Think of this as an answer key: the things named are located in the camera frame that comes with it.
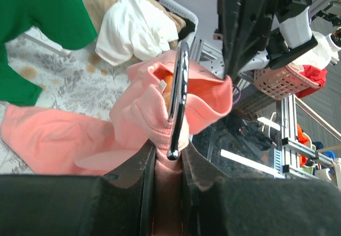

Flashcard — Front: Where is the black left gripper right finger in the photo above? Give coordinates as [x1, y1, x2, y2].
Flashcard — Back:
[182, 144, 340, 235]

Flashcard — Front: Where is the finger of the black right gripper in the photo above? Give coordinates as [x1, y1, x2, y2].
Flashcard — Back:
[217, 0, 266, 79]

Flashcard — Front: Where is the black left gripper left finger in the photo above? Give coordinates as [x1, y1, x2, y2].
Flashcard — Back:
[1, 141, 156, 235]

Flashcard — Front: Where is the salmon pink t shirt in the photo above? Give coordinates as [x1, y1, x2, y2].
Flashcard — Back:
[0, 51, 234, 236]

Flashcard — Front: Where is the wooden hanger with green shirt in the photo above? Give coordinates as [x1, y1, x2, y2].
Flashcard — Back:
[166, 41, 189, 161]

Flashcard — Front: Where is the white garment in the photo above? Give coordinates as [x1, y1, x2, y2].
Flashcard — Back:
[95, 0, 178, 66]

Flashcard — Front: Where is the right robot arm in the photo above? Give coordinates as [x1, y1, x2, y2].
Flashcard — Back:
[214, 0, 275, 79]

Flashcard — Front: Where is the green t shirt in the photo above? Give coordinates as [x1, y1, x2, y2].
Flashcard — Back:
[0, 0, 99, 107]

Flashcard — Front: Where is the white right laundry basket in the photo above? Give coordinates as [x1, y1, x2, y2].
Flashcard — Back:
[79, 0, 200, 53]

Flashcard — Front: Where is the pink perforated crate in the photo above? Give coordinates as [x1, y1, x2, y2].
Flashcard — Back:
[254, 65, 318, 100]

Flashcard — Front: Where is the red cloth in crate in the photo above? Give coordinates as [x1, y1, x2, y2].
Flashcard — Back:
[296, 64, 328, 99]

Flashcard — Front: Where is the floral table cloth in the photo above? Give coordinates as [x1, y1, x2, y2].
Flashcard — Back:
[1, 47, 131, 175]

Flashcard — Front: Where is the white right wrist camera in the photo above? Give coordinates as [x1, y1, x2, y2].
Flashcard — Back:
[266, 0, 319, 70]

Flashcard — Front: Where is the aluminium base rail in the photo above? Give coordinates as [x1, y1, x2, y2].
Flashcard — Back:
[190, 36, 224, 79]

